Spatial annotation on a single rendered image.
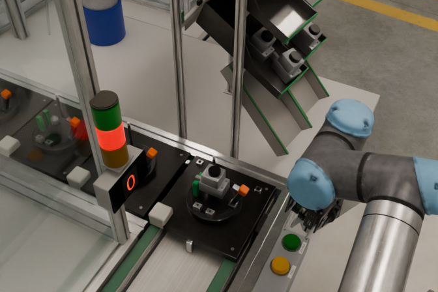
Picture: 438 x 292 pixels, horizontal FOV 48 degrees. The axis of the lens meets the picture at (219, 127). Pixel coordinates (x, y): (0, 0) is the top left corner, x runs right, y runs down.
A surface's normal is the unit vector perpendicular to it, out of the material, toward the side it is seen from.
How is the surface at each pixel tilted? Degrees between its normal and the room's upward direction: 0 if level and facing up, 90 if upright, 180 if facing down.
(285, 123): 45
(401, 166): 24
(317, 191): 88
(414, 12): 0
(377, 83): 0
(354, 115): 6
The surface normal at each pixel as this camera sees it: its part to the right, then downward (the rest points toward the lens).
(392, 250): 0.07, -0.48
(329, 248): 0.01, -0.71
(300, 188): -0.53, 0.56
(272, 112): 0.57, -0.20
